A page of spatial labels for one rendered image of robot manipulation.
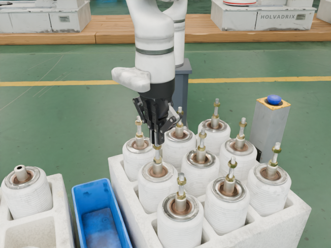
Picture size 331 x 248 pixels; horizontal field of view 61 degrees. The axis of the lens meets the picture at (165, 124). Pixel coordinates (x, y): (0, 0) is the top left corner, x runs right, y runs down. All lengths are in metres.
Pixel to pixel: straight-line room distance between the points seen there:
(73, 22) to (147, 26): 2.23
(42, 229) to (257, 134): 0.65
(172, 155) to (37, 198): 0.35
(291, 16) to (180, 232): 2.51
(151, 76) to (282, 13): 2.40
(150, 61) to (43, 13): 2.30
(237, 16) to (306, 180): 1.86
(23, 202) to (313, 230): 0.78
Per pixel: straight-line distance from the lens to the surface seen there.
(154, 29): 0.49
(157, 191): 0.65
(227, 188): 0.63
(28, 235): 0.77
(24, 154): 1.27
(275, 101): 0.88
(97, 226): 0.91
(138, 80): 0.48
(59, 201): 0.75
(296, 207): 0.76
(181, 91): 1.17
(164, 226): 0.59
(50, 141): 1.30
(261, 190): 0.69
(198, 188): 0.72
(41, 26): 2.80
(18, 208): 0.74
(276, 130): 0.92
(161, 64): 0.50
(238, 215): 0.65
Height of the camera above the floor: 0.70
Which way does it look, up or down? 32 degrees down
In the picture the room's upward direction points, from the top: straight up
